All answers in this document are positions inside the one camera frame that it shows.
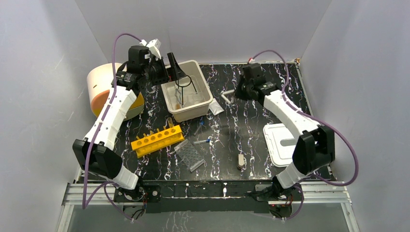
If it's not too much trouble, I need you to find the white orange cylindrical device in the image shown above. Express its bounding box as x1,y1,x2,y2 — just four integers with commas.
87,63,145,121

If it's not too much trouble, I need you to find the black wire ring stand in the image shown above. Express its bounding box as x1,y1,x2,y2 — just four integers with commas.
175,75,198,106

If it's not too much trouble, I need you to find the white tub lid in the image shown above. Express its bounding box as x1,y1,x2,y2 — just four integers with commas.
263,123,296,168

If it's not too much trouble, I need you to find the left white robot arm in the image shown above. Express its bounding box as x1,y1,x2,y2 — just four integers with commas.
72,45,182,201

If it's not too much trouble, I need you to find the beige plastic tub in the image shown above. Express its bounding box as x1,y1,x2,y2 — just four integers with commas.
161,60,214,122

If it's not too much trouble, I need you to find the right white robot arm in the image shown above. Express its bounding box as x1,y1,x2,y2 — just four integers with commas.
234,63,335,201

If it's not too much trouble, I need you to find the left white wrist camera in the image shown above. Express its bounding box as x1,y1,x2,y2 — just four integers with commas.
139,39,162,60

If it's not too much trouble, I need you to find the yellow test tube rack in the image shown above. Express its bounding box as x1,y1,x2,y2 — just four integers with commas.
131,125,185,158

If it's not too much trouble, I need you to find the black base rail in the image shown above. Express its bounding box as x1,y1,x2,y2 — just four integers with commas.
114,180,302,218

